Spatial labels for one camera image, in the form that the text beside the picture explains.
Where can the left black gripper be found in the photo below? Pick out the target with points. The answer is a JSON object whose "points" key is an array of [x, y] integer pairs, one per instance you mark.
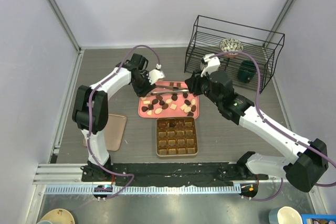
{"points": [[143, 92]]}

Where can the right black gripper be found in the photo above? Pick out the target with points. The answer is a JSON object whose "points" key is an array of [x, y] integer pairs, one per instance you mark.
{"points": [[194, 82]]}

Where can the metal tongs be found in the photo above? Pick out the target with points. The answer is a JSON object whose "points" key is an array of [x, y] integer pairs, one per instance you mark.
{"points": [[159, 89]]}

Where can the gold chocolate box with tray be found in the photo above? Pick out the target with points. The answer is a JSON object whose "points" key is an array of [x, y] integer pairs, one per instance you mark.
{"points": [[176, 137]]}

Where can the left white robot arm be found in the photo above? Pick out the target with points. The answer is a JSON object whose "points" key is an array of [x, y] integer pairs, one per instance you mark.
{"points": [[90, 111]]}

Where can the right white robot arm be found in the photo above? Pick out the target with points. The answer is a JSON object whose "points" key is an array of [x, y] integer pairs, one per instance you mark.
{"points": [[303, 161]]}

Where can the white oval chocolate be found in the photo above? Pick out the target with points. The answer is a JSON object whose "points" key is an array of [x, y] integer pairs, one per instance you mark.
{"points": [[158, 111]]}

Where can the brown leaf chocolate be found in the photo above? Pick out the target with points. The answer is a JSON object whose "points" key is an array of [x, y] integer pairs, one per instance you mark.
{"points": [[165, 106]]}

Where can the pink plastic tray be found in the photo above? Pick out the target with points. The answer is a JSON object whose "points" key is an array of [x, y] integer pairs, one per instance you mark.
{"points": [[183, 104]]}

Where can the rose gold tin lid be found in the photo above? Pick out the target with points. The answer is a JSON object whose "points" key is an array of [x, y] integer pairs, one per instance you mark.
{"points": [[112, 134]]}

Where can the floral ceramic bowl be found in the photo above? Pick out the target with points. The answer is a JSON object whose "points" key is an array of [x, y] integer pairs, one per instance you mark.
{"points": [[232, 45]]}

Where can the dark green mug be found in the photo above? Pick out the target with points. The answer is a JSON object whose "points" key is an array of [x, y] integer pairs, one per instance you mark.
{"points": [[246, 71]]}

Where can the beige plate bottom left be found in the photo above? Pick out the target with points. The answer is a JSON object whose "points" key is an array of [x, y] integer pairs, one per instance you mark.
{"points": [[58, 215]]}

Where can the white bowl bottom right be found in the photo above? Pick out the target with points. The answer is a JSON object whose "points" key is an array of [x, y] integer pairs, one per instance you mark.
{"points": [[285, 215]]}

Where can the blue box corner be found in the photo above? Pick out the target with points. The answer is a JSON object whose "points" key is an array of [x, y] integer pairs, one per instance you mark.
{"points": [[318, 219]]}

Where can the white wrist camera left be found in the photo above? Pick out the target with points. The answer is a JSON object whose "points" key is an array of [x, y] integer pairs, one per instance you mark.
{"points": [[156, 74]]}

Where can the black wire rack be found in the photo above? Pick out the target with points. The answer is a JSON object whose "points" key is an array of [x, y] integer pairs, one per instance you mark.
{"points": [[249, 54]]}

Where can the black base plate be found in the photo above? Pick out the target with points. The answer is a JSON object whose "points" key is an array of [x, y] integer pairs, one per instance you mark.
{"points": [[208, 174]]}

